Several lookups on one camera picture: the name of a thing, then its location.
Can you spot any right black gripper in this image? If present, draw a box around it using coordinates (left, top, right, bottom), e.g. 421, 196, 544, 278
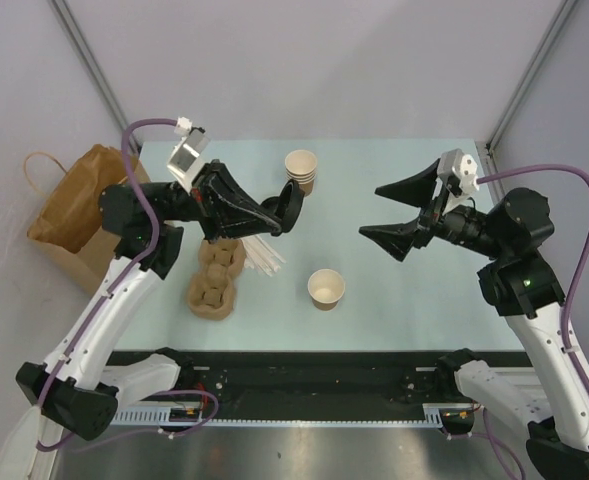
360, 158, 509, 261

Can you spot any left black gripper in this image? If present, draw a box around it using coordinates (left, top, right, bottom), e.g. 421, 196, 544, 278
149, 159, 281, 245

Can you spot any pulp cup carrier tray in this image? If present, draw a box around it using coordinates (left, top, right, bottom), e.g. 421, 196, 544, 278
185, 239, 246, 321

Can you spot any brown paper coffee cup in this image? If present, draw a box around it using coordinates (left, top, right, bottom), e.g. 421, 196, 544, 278
307, 269, 346, 311

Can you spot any black plastic cup lid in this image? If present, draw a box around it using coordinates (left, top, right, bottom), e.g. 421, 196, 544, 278
275, 179, 305, 233

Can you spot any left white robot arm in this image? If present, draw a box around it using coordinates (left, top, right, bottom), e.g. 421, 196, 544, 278
16, 160, 304, 441

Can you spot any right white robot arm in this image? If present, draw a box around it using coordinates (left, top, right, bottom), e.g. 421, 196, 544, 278
360, 151, 589, 479

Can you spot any stack of black lids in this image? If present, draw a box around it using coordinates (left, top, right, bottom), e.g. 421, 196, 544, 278
261, 196, 280, 216

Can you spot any bundle of wrapped straws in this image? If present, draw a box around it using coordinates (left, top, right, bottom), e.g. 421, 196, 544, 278
241, 235, 286, 277

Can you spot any stack of paper cups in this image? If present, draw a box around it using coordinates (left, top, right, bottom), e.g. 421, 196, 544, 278
284, 149, 318, 196

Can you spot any brown paper bag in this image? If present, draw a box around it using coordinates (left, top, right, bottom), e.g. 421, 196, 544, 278
27, 144, 127, 295

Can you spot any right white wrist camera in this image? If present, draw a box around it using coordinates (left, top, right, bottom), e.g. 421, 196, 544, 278
437, 149, 479, 214

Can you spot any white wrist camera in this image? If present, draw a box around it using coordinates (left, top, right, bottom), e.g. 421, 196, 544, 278
437, 149, 479, 214
167, 117, 209, 192

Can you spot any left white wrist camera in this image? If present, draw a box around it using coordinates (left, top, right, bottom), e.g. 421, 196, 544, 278
167, 117, 209, 192

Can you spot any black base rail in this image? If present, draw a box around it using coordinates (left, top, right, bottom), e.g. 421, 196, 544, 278
108, 349, 530, 421

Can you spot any white slotted cable duct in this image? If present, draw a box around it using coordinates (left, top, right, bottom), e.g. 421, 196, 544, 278
111, 402, 477, 429

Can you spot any aluminium frame post right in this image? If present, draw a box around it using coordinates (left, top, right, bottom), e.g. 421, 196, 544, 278
485, 0, 580, 151

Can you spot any aluminium frame post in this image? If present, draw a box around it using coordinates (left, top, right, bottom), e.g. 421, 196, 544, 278
47, 0, 129, 134
485, 0, 580, 151

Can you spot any aluminium frame post left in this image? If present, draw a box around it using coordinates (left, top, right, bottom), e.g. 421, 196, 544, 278
47, 0, 129, 134

